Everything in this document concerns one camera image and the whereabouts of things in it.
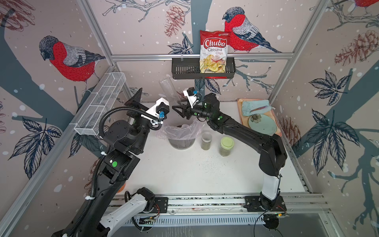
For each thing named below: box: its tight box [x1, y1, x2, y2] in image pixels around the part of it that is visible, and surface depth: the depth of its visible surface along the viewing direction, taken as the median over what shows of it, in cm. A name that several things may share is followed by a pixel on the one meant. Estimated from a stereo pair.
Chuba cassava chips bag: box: [199, 30, 231, 74], surface depth 87 cm
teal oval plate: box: [248, 113, 277, 137], surface depth 109 cm
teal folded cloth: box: [241, 99, 273, 117], surface depth 119 cm
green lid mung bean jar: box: [219, 136, 235, 158], surface depth 84 cm
